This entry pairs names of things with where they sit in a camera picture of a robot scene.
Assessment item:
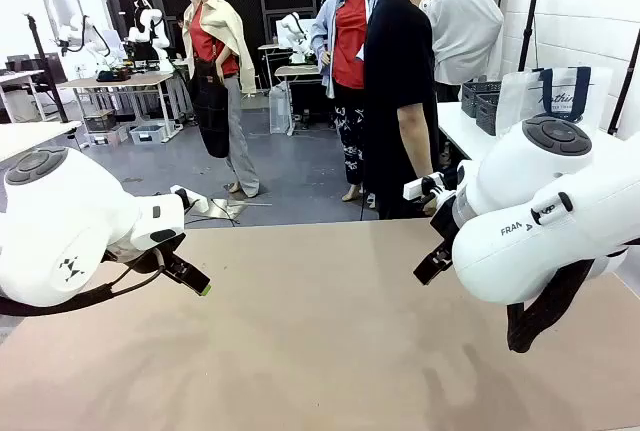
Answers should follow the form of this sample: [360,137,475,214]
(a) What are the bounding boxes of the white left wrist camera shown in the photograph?
[169,184,210,215]

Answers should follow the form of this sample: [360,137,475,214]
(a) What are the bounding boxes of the person in white shirt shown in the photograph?
[419,0,505,102]

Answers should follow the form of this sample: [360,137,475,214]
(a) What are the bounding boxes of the clear plastic container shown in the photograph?
[268,81,294,136]

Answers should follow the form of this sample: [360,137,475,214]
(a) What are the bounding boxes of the mannequin with cream jacket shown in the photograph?
[177,0,261,200]

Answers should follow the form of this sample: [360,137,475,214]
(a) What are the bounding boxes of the translucent white shopping bag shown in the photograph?
[494,66,614,137]

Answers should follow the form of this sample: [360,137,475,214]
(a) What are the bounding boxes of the clear plastic storage box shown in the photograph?
[128,123,167,146]

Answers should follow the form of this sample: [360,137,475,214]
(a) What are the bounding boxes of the black slanted stand pole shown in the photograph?
[607,28,640,136]

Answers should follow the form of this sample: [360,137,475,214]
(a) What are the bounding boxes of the person's right forearm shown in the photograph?
[398,120,437,180]

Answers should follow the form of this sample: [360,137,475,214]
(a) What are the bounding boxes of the person in black t-shirt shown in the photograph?
[363,0,449,222]

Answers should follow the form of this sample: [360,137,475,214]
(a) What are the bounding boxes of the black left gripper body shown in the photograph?
[130,248,166,275]

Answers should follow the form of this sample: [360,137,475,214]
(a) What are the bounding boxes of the grey background table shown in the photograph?
[274,64,324,127]

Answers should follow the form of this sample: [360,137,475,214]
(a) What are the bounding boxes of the person in red top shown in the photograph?
[309,0,381,205]

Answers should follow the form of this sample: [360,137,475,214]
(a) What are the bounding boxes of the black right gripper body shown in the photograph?
[429,203,459,252]

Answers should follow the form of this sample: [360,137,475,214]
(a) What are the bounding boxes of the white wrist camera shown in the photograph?
[403,172,459,205]
[169,184,210,215]

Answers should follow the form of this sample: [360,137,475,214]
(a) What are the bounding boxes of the black tripod by white wall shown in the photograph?
[517,0,545,72]

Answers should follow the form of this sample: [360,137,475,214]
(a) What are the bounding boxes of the black tripod with thin legs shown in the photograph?
[24,13,70,125]

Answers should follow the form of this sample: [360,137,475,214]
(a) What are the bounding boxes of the white round-edged table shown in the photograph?
[0,119,84,163]

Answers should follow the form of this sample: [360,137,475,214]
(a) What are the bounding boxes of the metal mannequin base plate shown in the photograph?
[207,195,274,225]

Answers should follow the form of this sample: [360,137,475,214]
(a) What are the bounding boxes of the black plastic crate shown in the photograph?
[82,109,117,133]

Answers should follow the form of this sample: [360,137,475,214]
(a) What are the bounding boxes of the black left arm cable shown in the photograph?
[0,263,166,317]

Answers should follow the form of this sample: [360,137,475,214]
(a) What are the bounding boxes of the white side table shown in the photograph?
[437,100,501,161]

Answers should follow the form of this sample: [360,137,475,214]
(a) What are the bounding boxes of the white office desk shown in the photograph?
[0,69,47,123]

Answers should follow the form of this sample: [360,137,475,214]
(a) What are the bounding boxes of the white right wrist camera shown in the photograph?
[403,172,459,205]

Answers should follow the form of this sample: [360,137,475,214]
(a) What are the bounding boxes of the wooden top work table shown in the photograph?
[58,72,182,145]

